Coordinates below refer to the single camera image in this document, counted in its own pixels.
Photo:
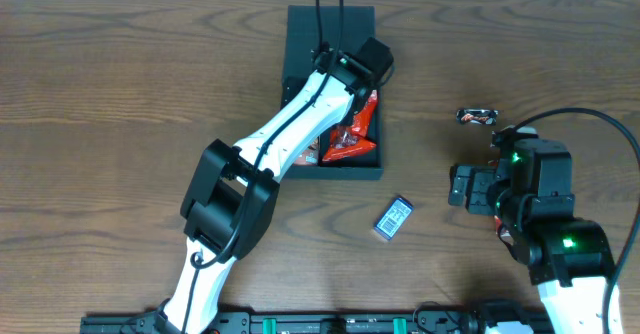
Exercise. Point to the red Hacks candy bag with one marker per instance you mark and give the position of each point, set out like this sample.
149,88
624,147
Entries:
351,141

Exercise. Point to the red Pringles can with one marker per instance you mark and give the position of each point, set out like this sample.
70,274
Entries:
310,155

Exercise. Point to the blue barcode small box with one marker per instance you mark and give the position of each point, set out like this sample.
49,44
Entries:
392,219

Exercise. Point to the black Mars candy bar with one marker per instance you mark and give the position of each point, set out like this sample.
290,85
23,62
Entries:
477,116

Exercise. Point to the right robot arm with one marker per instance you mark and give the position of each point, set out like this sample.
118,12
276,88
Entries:
569,261

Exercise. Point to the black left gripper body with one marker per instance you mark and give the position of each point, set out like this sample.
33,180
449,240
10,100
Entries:
375,81

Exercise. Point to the dark green gift box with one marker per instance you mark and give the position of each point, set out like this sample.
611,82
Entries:
301,39

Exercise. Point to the black mounting rail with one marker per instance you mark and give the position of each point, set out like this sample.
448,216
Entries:
496,316

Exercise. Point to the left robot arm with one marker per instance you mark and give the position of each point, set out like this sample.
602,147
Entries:
232,195

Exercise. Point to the red Hello Panda box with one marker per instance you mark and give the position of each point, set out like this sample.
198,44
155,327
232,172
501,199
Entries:
502,232

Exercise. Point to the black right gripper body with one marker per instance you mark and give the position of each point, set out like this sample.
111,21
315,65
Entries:
466,189

